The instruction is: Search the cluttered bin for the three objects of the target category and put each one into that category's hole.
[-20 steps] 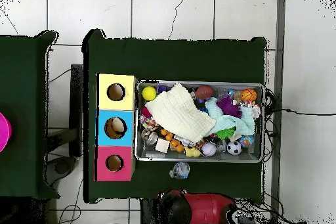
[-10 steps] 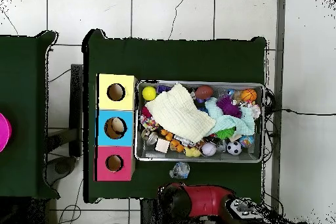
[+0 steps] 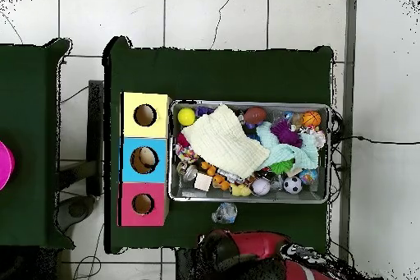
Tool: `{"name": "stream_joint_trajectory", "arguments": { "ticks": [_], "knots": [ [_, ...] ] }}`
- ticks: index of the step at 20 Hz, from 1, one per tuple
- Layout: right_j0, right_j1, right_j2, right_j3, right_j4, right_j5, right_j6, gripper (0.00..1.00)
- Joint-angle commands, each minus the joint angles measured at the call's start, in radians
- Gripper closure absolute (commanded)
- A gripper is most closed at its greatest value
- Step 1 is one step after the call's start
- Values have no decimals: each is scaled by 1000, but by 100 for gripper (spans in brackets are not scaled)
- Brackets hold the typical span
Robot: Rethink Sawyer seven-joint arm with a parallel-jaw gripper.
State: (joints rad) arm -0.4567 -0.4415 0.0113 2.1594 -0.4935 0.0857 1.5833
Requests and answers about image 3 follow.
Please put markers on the clear plastic bottle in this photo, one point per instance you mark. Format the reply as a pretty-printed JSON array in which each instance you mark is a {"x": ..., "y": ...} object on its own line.
[{"x": 224, "y": 212}]

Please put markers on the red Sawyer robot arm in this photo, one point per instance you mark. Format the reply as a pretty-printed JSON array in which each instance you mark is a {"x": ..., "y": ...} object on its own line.
[{"x": 259, "y": 244}]

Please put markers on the clear mesh bin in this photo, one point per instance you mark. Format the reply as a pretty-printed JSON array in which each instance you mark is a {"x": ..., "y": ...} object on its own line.
[{"x": 183, "y": 194}]

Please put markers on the wooden box with three holes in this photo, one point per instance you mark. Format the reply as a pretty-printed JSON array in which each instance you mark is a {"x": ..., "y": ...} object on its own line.
[{"x": 144, "y": 140}]

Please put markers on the cream waffle cloth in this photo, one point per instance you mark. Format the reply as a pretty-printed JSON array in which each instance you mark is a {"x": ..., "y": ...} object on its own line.
[{"x": 223, "y": 142}]

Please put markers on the yellow ball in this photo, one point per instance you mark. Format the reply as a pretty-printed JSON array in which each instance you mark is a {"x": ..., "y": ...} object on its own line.
[{"x": 186, "y": 117}]

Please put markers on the small wooden block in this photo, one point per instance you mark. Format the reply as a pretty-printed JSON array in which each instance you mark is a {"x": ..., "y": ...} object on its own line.
[{"x": 202, "y": 182}]

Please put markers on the brown toy football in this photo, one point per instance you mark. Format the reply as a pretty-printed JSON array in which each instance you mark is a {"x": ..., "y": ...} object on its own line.
[{"x": 255, "y": 115}]

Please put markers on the yellow rubber duck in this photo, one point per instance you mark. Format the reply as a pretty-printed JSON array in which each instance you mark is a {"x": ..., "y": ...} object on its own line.
[{"x": 240, "y": 190}]

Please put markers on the dark green table cloth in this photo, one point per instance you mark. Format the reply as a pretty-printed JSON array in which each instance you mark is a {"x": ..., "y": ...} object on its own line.
[
  {"x": 213, "y": 76},
  {"x": 26, "y": 129}
]

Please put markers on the white toy baseball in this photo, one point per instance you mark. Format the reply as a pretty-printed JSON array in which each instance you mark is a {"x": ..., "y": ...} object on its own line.
[{"x": 261, "y": 187}]

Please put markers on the mint green waffle cloth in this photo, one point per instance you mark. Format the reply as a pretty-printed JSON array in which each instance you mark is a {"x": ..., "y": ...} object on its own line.
[{"x": 282, "y": 153}]

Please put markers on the purple spiky monster toy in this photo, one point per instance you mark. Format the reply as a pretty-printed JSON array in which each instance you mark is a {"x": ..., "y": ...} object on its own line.
[{"x": 285, "y": 132}]

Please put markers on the black and white soccer ball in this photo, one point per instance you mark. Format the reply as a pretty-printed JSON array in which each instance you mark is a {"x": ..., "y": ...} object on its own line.
[{"x": 292, "y": 185}]

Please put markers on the orange toy basketball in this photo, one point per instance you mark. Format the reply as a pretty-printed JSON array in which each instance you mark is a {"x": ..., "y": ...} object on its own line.
[{"x": 311, "y": 119}]

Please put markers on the black metal stand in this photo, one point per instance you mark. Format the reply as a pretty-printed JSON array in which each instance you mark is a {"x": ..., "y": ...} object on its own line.
[{"x": 95, "y": 129}]

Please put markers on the magenta round object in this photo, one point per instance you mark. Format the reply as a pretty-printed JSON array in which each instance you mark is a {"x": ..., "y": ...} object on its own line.
[{"x": 6, "y": 165}]

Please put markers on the grey metal post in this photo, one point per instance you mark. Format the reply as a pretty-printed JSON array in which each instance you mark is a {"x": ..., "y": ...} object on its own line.
[{"x": 349, "y": 63}]

